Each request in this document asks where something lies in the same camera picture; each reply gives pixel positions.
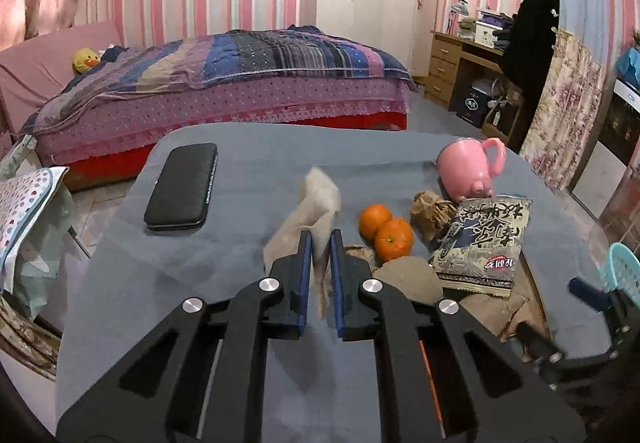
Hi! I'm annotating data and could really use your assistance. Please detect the yellow duck plush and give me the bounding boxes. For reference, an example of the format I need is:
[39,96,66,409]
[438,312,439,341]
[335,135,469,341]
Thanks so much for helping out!
[72,48,101,75]

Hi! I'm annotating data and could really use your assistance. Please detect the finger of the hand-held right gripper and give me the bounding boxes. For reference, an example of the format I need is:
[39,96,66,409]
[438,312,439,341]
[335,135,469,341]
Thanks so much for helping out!
[568,277,631,324]
[516,321,564,367]

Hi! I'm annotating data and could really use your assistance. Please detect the flat brown paper sheet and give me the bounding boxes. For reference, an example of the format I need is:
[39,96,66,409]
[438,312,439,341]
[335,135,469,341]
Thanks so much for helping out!
[450,253,546,341]

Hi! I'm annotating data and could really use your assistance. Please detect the striped patchwork quilt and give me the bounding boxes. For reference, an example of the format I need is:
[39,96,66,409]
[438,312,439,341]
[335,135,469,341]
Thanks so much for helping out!
[20,25,416,134]

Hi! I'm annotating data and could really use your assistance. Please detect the pale green cloth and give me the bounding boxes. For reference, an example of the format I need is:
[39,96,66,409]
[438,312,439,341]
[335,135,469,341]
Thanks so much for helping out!
[10,183,76,321]

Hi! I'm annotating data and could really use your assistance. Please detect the beige cloth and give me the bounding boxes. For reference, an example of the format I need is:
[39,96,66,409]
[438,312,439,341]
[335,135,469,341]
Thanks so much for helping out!
[263,166,343,321]

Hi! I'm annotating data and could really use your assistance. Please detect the dark blue bag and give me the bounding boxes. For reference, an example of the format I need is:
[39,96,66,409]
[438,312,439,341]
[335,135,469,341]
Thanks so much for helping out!
[452,78,493,126]

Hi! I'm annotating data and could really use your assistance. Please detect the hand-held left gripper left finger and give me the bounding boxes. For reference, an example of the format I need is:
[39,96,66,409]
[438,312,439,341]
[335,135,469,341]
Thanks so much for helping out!
[56,229,321,443]

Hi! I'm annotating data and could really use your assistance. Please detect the black and white cabinet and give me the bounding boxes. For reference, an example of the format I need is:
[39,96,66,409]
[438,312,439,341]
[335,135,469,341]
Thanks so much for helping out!
[570,78,640,224]

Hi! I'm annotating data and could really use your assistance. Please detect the floral curtain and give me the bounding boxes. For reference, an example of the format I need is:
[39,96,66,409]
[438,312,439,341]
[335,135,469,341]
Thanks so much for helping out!
[520,28,608,194]

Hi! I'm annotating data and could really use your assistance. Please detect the bed with red base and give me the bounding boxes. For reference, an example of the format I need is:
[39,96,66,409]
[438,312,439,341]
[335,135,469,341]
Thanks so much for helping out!
[0,20,416,191]

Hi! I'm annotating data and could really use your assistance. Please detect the cream wardrobe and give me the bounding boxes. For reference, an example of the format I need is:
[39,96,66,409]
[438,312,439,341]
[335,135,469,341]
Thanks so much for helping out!
[316,0,441,78]

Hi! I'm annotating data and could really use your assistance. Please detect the desk lamp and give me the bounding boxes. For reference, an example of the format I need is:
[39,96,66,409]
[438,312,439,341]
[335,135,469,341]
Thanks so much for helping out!
[446,0,471,36]

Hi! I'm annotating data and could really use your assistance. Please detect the white storage box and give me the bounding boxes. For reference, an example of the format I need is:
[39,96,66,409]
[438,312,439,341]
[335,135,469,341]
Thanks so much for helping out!
[472,18,511,46]

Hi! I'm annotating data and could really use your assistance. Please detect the black hanging coat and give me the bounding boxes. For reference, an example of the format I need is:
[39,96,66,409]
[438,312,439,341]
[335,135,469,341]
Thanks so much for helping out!
[500,0,561,148]

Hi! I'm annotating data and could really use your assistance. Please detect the teal plastic basket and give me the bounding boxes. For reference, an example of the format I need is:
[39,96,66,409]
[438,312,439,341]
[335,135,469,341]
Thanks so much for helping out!
[597,243,640,306]

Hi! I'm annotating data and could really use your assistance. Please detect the blue-grey tablecloth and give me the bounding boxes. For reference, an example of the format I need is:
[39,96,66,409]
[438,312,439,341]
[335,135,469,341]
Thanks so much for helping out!
[56,123,608,443]

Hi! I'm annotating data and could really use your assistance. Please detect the polka dot cloth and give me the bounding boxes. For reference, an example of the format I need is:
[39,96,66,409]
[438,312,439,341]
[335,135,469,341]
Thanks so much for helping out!
[0,166,71,294]

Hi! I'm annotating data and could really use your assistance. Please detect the orange mandarin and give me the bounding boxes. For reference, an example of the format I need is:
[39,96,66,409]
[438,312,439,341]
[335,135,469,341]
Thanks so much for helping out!
[374,218,415,262]
[358,204,393,240]

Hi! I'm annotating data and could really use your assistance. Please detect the dark printed snack packet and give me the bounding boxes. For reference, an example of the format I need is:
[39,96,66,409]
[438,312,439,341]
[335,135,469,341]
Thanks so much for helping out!
[429,194,533,299]

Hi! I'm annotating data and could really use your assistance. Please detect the wooden desk with drawers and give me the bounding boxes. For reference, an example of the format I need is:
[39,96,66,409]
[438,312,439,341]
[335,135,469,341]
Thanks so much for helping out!
[429,29,526,148]

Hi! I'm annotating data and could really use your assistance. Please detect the crumpled brown paper ball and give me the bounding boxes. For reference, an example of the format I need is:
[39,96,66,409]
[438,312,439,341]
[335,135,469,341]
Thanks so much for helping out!
[410,190,458,244]

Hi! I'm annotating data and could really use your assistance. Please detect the grey-tan paper lump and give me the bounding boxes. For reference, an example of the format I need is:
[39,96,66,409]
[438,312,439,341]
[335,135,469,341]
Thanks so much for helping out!
[372,257,444,306]

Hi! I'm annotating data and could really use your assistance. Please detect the blue cloth bundle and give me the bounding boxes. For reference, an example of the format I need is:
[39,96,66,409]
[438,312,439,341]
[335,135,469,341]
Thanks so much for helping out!
[616,45,640,88]

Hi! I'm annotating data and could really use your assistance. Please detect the pink pig-shaped mug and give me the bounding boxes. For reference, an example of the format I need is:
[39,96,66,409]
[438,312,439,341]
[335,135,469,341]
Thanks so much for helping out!
[436,137,507,201]

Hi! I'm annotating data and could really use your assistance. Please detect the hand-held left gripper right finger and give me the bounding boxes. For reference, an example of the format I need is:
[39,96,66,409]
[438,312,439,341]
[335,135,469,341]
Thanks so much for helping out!
[329,229,587,443]

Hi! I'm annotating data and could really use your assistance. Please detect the black rectangular case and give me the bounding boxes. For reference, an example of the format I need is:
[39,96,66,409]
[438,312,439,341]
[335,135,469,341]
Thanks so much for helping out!
[143,143,219,232]

